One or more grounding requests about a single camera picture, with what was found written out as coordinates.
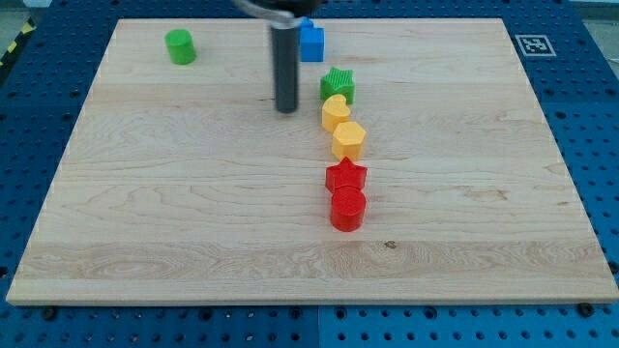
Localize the red cylinder block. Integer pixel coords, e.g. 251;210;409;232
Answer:
330;187;367;232

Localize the wooden board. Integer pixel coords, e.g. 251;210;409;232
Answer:
7;18;618;305

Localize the red star block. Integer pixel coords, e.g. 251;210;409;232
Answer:
325;157;368;193

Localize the yellow hexagon block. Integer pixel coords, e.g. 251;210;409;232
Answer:
332;121;367;161

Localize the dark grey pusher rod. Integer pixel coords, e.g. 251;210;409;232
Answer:
270;26;300;114

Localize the green cylinder block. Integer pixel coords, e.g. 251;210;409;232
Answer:
164;29;196;65

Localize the small blue block behind cube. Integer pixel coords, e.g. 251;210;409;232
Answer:
301;16;314;28

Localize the white fiducial marker tag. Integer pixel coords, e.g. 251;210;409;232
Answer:
516;34;556;57

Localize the green star block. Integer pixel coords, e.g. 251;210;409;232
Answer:
319;67;356;104

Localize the yellow heart block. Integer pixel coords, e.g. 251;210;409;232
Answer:
321;94;351;132

